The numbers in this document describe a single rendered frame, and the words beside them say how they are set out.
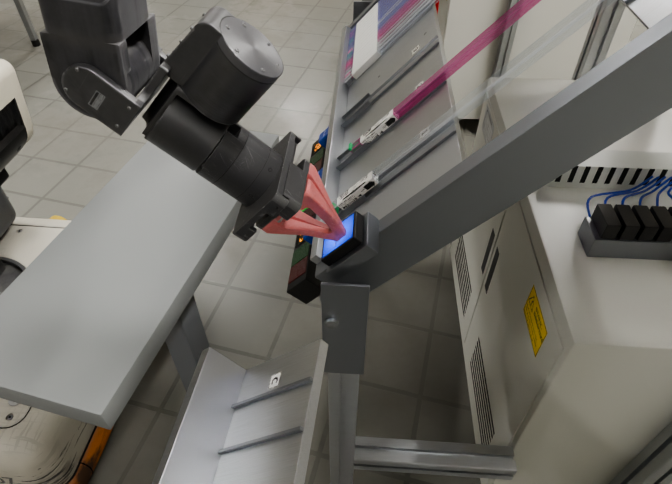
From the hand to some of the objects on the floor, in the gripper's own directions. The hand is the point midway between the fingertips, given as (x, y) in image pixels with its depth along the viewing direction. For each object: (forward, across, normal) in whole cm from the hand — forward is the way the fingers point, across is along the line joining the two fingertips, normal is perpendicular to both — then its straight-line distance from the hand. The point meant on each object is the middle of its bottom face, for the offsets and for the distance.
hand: (336, 231), depth 50 cm
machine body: (+99, -37, -18) cm, 107 cm away
